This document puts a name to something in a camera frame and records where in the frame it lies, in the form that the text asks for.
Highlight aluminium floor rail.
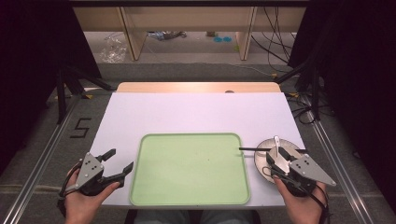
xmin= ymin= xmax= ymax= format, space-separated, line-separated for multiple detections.
xmin=2 ymin=92 xmax=80 ymax=224
xmin=302 ymin=92 xmax=375 ymax=224

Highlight black metal stand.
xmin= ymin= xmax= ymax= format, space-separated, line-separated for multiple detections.
xmin=273 ymin=57 xmax=322 ymax=121
xmin=55 ymin=63 xmax=116 ymax=126

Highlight silver metal bowl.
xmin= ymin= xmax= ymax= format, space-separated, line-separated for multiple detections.
xmin=253 ymin=137 xmax=305 ymax=185

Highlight person's left hand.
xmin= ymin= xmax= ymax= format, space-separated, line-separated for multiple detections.
xmin=63 ymin=167 xmax=121 ymax=224

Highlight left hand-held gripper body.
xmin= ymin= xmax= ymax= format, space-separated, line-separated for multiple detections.
xmin=74 ymin=151 xmax=124 ymax=197

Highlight light green tray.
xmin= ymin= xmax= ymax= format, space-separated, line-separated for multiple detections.
xmin=129 ymin=132 xmax=252 ymax=207

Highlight wooden furniture frame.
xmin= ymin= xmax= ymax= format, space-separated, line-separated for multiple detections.
xmin=72 ymin=5 xmax=308 ymax=63

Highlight black chopsticks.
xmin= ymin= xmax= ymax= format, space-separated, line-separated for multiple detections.
xmin=238 ymin=147 xmax=308 ymax=154

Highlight dark curtain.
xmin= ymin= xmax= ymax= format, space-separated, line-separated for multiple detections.
xmin=287 ymin=0 xmax=396 ymax=214
xmin=0 ymin=0 xmax=103 ymax=176

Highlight bundle of black cables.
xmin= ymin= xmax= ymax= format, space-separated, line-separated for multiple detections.
xmin=249 ymin=6 xmax=297 ymax=65

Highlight blue grey clutter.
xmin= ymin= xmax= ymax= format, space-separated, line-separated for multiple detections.
xmin=147 ymin=30 xmax=189 ymax=42

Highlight black floor cables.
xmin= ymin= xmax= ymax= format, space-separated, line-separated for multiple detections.
xmin=285 ymin=91 xmax=336 ymax=126

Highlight blue round discs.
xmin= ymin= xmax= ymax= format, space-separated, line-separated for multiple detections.
xmin=212 ymin=35 xmax=233 ymax=44

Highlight wooden table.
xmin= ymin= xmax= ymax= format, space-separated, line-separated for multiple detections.
xmin=116 ymin=81 xmax=282 ymax=94

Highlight clear plastic bag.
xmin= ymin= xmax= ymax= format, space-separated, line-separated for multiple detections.
xmin=98 ymin=32 xmax=129 ymax=63

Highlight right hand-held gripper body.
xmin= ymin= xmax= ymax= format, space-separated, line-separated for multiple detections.
xmin=275 ymin=154 xmax=337 ymax=198

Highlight person's right hand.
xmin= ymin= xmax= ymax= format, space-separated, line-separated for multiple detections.
xmin=273 ymin=176 xmax=328 ymax=224

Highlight white table board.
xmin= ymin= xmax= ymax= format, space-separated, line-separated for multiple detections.
xmin=89 ymin=91 xmax=306 ymax=210

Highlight white spoon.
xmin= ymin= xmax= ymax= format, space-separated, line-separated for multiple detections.
xmin=273 ymin=134 xmax=281 ymax=159

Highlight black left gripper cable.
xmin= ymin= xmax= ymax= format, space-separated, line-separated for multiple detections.
xmin=56 ymin=162 xmax=84 ymax=217

